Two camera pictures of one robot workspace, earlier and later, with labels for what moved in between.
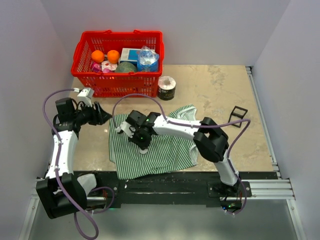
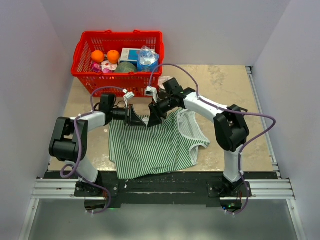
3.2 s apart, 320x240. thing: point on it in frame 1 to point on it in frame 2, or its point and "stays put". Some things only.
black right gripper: [143, 144] to [156, 107]
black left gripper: [99, 115] to [131, 118]
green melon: [125, 67] stays put
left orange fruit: [97, 56] stays put
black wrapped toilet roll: [166, 88] stays put
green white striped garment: [167, 155] stays put
